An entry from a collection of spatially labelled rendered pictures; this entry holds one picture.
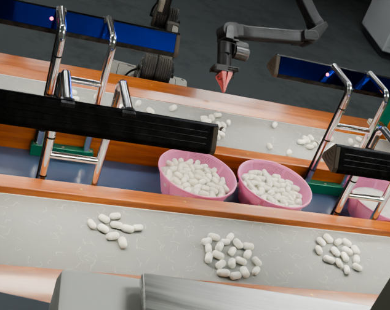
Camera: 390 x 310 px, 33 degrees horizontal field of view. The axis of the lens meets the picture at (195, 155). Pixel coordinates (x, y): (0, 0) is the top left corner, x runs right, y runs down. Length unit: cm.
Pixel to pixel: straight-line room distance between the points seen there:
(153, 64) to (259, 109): 47
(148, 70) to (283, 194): 83
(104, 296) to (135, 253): 116
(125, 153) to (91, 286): 160
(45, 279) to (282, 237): 78
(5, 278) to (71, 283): 98
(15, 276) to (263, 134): 129
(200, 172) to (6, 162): 62
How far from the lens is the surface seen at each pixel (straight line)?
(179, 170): 214
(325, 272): 199
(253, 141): 247
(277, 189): 224
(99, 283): 62
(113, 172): 215
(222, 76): 250
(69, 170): 211
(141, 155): 220
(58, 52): 196
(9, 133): 213
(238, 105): 264
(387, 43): 650
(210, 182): 216
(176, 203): 194
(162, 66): 271
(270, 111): 269
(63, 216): 182
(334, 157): 183
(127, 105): 161
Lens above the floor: 188
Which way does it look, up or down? 30 degrees down
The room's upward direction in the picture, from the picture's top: 20 degrees clockwise
